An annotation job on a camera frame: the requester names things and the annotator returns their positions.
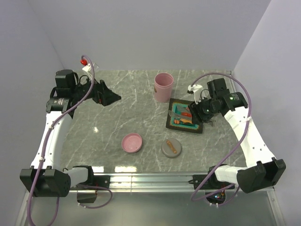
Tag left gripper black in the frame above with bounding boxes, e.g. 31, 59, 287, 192
71, 73, 121, 106

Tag square teal black plate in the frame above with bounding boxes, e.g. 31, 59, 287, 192
166, 98, 203, 134

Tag aluminium rail frame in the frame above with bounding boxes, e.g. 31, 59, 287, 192
14, 70, 286, 226

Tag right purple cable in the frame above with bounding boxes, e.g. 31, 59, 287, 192
189, 71, 253, 208

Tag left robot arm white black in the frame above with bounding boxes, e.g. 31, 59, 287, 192
20, 69, 121, 197

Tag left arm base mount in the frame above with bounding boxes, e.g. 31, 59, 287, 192
76, 175, 112, 209

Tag red sausage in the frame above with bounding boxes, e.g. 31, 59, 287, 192
181, 112, 192, 117

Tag grey lid with strap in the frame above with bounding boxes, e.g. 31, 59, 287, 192
161, 138, 182, 158

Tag pink lid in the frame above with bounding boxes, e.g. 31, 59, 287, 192
121, 133, 143, 153

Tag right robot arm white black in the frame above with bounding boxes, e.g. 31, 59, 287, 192
188, 78, 286, 194

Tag salmon nigiri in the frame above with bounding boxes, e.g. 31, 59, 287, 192
180, 119, 192, 124

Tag metal tongs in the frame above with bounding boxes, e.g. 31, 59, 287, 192
168, 105, 192, 120

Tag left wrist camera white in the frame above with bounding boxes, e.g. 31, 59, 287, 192
80, 59, 99, 73

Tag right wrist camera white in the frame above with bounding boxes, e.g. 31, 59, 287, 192
187, 84, 203, 104

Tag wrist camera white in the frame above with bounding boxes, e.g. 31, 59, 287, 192
187, 84, 203, 104
80, 59, 99, 73

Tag pink cup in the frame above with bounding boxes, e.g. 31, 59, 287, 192
154, 73, 174, 102

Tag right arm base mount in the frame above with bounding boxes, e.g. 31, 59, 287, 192
188, 174, 235, 206

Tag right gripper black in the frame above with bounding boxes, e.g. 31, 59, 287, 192
188, 95, 220, 126

